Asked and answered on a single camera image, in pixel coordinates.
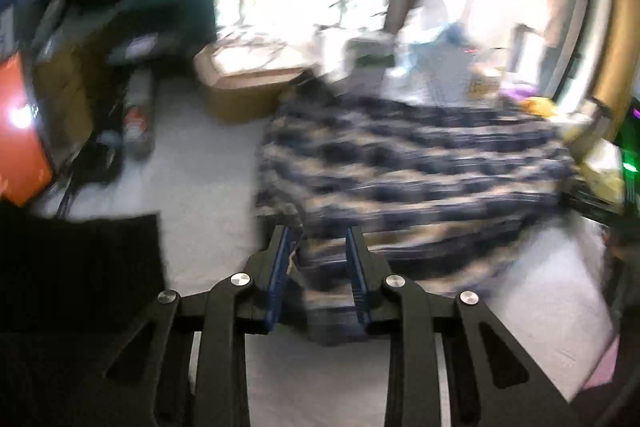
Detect yellow tissue pack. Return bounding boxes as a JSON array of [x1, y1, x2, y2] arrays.
[[580, 142, 626, 202]]

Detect green white milk carton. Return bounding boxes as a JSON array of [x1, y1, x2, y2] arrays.
[[345, 37, 396, 92]]

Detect clear plastic bag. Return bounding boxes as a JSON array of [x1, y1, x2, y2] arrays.
[[400, 0, 466, 72]]

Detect white perforated basket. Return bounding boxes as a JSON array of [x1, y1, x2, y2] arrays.
[[400, 42, 481, 105]]

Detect brown cardboard box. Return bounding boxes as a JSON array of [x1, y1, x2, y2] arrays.
[[35, 42, 101, 158]]

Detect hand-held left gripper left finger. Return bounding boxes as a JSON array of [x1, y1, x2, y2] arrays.
[[65, 224, 293, 427]]

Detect tablet with orange screen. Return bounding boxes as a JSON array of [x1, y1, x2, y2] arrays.
[[0, 54, 56, 208]]

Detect spray can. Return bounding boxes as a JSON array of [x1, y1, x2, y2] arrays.
[[122, 67, 156, 158]]

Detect yellow curtain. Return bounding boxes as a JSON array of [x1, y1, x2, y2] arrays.
[[565, 0, 640, 142]]

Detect woven basket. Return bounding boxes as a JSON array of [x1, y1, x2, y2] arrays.
[[194, 39, 316, 122]]

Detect plaid pants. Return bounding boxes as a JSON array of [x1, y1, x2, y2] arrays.
[[252, 84, 576, 348]]

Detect steel thermos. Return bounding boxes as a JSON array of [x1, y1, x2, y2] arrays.
[[570, 99, 613, 158]]

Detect black cloth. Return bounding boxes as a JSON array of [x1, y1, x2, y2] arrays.
[[0, 202, 166, 338]]

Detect yellow bag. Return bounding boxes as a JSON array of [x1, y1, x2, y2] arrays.
[[520, 97, 558, 115]]

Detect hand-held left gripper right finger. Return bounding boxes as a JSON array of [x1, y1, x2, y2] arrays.
[[345, 226, 573, 427]]

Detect cream mug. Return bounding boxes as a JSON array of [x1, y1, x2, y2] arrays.
[[467, 67, 503, 100]]

